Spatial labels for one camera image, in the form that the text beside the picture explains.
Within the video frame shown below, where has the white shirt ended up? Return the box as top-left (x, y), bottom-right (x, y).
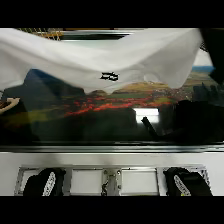
top-left (0, 28), bottom-right (214, 96)

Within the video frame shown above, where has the black cable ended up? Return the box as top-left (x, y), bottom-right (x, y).
top-left (100, 178), bottom-right (111, 197)

